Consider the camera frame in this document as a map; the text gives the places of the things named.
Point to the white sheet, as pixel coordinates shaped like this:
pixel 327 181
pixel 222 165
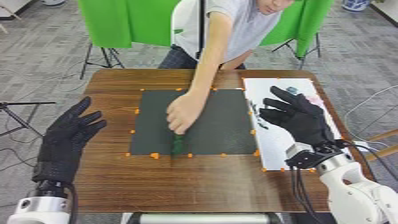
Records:
pixel 275 146

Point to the blue and white vase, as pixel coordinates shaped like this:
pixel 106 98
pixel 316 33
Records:
pixel 355 4

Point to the pink flower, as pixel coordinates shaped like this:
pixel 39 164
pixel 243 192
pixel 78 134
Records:
pixel 316 100

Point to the black tripod stand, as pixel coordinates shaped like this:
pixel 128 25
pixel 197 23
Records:
pixel 105 58
pixel 307 50
pixel 19 116

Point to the person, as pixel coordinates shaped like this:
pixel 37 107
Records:
pixel 236 30

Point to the black pole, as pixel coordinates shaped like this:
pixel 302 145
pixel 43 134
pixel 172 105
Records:
pixel 201 20

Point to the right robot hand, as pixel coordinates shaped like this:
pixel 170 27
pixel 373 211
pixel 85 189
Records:
pixel 302 121

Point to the blue flower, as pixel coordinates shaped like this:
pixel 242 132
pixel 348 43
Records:
pixel 291 89

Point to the pale grey bar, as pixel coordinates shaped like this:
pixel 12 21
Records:
pixel 204 218

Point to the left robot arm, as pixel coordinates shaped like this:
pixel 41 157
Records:
pixel 41 206

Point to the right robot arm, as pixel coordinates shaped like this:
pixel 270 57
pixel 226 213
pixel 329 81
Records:
pixel 355 190

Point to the dark mat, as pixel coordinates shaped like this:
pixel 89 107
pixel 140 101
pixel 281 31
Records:
pixel 222 123

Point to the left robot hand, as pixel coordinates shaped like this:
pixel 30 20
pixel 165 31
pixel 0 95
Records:
pixel 62 146

